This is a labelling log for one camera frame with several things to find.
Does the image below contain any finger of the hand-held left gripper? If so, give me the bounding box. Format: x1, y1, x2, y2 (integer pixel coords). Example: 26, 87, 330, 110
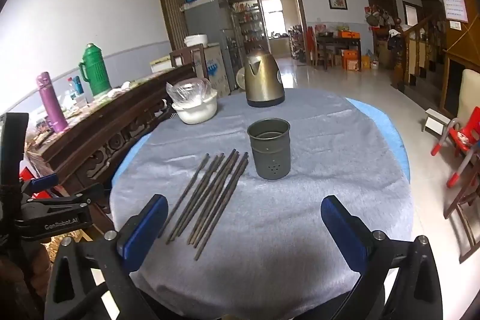
20, 173, 59, 199
19, 183, 106, 220

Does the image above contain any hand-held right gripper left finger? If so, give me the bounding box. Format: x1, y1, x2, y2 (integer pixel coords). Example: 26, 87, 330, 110
45, 193, 169, 320

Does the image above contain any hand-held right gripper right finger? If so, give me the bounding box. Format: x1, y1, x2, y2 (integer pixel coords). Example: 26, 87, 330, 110
320, 195, 445, 320

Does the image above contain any row of dark chopsticks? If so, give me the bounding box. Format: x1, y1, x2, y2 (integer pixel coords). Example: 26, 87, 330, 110
157, 148, 250, 261

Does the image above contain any metal utensil holder cup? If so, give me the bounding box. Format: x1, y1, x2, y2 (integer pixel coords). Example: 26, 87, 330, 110
247, 118, 292, 180

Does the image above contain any grey tablecloth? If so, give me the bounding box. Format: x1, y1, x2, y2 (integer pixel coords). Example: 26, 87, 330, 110
109, 87, 412, 310

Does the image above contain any purple thermos flask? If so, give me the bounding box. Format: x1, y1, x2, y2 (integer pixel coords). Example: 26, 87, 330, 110
36, 72, 69, 132

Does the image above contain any carved dark wooden sideboard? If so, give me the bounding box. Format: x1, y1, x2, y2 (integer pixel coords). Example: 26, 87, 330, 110
24, 64, 198, 234

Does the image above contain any blue plastic bottle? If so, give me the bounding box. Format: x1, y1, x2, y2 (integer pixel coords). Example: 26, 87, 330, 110
67, 76, 85, 99

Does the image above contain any blue table cover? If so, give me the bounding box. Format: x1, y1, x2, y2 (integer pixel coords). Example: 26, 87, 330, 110
111, 97, 410, 193

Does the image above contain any white bowl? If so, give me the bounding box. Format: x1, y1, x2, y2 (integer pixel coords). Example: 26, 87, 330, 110
171, 89, 219, 125

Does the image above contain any green thermos jug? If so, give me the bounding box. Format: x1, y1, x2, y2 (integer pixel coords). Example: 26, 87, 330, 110
78, 43, 112, 97

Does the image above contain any clear plastic bag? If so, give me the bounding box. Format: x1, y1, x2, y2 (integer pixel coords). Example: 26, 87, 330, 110
166, 78, 213, 107

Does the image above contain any small white stool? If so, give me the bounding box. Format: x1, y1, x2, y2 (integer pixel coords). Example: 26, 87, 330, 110
421, 108, 451, 135

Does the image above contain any red child chair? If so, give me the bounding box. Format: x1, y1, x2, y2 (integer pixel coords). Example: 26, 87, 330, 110
430, 117, 480, 189

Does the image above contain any brass electric kettle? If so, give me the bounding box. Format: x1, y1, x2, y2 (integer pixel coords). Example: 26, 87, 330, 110
244, 47, 286, 108

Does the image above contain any cardboard box with blue print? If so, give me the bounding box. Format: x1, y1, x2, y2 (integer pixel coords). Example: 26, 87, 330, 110
194, 43, 232, 98

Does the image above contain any white electric fan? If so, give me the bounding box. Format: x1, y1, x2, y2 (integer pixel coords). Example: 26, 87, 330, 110
235, 66, 248, 91

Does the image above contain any wooden side table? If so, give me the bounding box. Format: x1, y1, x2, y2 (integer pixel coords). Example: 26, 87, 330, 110
315, 35, 363, 72

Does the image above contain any wooden stair railing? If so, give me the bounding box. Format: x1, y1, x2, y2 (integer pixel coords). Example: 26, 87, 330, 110
391, 13, 448, 89

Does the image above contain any grey refrigerator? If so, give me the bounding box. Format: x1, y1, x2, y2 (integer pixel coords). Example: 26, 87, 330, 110
183, 0, 232, 81

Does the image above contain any glass display shelf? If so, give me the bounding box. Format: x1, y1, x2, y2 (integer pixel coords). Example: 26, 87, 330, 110
230, 1, 264, 55

